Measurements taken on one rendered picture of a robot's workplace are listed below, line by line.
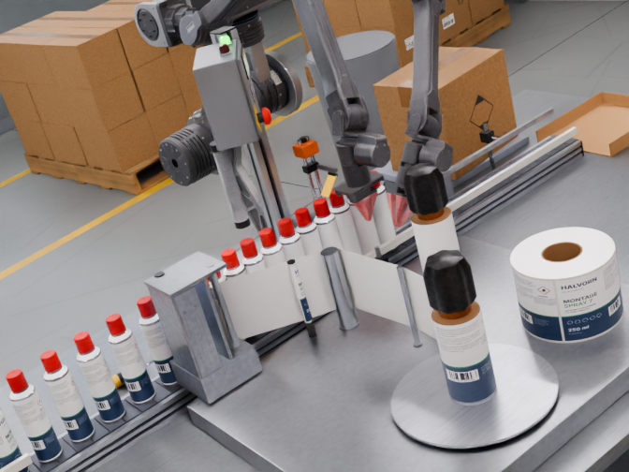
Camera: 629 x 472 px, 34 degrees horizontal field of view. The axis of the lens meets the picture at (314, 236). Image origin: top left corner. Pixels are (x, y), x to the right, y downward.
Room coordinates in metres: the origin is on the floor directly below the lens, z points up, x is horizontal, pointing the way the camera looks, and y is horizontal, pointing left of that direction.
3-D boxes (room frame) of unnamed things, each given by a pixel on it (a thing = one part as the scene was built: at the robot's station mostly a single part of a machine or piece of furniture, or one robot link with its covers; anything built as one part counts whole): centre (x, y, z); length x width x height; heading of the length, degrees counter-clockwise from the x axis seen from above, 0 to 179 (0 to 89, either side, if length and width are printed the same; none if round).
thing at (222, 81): (2.16, 0.10, 1.38); 0.17 x 0.10 x 0.19; 176
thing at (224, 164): (2.15, 0.15, 1.18); 0.04 x 0.04 x 0.21
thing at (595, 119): (2.67, -0.89, 0.85); 0.30 x 0.26 x 0.04; 121
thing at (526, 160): (2.27, -0.31, 0.91); 1.07 x 0.01 x 0.02; 121
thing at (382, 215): (2.22, -0.17, 0.98); 0.05 x 0.05 x 0.20
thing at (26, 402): (1.74, 0.63, 0.98); 0.05 x 0.05 x 0.20
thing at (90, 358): (1.82, 0.50, 0.98); 0.05 x 0.05 x 0.20
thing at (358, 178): (2.13, -0.13, 1.13); 0.10 x 0.07 x 0.07; 122
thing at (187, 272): (1.84, 0.27, 1.14); 0.14 x 0.11 x 0.01; 121
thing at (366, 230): (2.19, -0.12, 0.98); 0.05 x 0.05 x 0.20
